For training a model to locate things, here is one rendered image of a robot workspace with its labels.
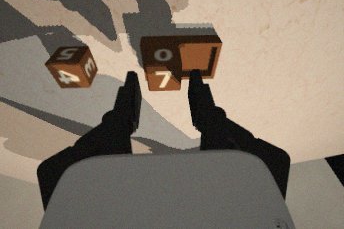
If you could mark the brown wooden tray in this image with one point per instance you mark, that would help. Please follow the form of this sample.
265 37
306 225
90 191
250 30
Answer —
197 52

